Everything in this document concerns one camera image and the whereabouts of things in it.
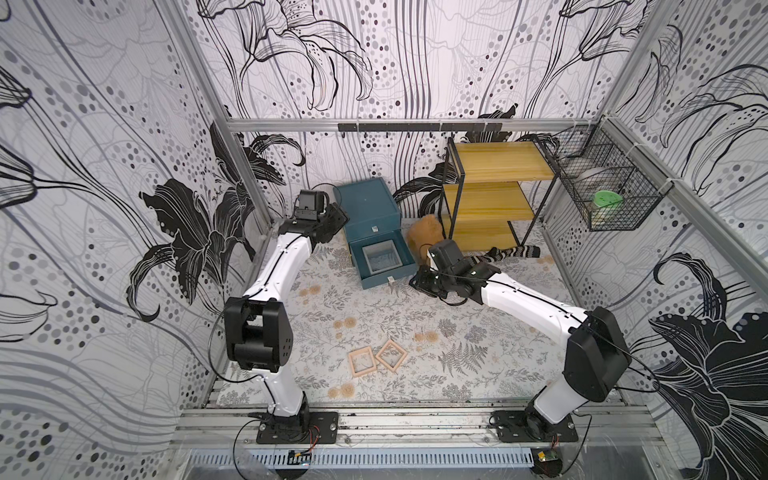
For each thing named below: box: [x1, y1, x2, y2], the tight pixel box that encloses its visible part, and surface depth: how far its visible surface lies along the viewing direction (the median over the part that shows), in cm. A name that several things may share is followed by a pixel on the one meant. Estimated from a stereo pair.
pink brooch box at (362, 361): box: [348, 346, 377, 377], surface depth 85 cm
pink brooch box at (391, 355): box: [375, 340, 408, 372], surface depth 86 cm
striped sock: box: [470, 245, 541, 264], surface depth 109 cm
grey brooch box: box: [362, 239, 403, 274], surface depth 100 cm
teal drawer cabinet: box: [333, 177, 418, 289], surface depth 96 cm
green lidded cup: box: [593, 190, 623, 209], surface depth 80 cm
